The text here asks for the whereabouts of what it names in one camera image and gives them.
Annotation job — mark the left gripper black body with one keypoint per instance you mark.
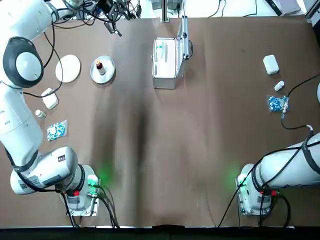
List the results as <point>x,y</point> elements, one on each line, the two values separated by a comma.
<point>105,6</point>

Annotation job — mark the brown iodophor bottle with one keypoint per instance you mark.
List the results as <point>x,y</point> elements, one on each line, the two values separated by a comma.
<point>100,66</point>

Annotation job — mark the hydrogen peroxide bottle green label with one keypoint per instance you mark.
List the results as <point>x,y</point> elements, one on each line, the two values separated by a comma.
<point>161,50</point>

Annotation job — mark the silver aluminium medical kit case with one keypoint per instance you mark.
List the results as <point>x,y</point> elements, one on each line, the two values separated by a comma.
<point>163,80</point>

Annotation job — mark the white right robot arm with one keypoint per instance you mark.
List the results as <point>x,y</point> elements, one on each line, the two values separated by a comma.
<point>282,170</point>

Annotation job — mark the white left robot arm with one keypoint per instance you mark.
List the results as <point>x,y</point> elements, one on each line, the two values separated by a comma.
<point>20,130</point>

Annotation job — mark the gray round plate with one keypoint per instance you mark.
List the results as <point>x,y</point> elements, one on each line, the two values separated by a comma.
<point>108,72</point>

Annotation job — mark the white round plate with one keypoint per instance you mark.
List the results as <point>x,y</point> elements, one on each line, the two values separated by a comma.
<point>68,68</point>

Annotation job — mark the black equipment case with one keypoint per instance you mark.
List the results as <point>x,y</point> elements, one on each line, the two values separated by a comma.
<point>156,3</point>
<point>173,3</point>

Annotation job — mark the white plastic pill box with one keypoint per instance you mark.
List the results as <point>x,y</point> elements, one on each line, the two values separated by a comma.
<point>50,98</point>
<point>270,65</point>

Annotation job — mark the small white pill bottle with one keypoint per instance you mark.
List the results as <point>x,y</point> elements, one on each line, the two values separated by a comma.
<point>279,85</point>
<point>40,113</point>

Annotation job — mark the bag of blue white capsules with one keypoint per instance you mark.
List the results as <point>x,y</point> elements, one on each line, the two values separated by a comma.
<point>57,130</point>
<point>275,103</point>

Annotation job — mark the grey flat box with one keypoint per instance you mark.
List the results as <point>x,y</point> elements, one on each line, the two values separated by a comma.
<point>285,6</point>

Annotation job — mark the aluminium frame post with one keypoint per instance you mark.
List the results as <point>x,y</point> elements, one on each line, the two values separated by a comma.
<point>165,11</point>

